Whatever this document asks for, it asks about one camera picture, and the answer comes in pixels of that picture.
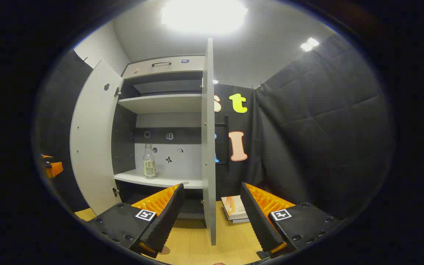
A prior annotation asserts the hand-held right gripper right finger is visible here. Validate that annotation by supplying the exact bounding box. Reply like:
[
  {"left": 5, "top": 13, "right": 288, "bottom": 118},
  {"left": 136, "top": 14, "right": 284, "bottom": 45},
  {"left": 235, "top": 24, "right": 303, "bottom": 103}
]
[{"left": 240, "top": 182, "right": 341, "bottom": 259}]

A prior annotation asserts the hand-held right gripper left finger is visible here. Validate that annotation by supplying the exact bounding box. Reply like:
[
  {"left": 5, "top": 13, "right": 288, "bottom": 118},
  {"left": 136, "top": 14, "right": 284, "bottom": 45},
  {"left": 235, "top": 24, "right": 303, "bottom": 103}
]
[{"left": 87, "top": 183, "right": 185, "bottom": 258}]

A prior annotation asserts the grey cabinet door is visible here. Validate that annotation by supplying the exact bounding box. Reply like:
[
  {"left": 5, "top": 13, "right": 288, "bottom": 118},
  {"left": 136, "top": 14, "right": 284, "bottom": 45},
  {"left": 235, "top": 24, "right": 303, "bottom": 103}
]
[
  {"left": 70, "top": 60, "right": 124, "bottom": 216},
  {"left": 201, "top": 38, "right": 217, "bottom": 246}
]

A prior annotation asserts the clear glass bottle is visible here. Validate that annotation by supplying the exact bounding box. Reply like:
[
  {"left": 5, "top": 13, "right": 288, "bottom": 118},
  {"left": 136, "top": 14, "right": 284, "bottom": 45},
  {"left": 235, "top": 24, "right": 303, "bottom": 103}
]
[{"left": 142, "top": 144, "right": 157, "bottom": 179}]

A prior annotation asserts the grey cabinet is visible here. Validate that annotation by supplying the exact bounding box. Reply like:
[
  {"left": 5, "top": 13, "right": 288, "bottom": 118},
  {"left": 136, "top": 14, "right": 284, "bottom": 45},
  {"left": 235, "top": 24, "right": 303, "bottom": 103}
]
[{"left": 111, "top": 55, "right": 207, "bottom": 221}]

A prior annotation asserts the small ceiling light panel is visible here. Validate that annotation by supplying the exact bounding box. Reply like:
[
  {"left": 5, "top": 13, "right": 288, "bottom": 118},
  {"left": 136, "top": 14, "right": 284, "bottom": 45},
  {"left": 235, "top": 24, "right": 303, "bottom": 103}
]
[{"left": 300, "top": 37, "right": 320, "bottom": 52}]

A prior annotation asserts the large ceiling light panel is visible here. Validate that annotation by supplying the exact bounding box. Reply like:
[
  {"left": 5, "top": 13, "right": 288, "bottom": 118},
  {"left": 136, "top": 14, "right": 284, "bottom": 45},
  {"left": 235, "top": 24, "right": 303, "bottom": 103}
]
[{"left": 160, "top": 0, "right": 249, "bottom": 35}]

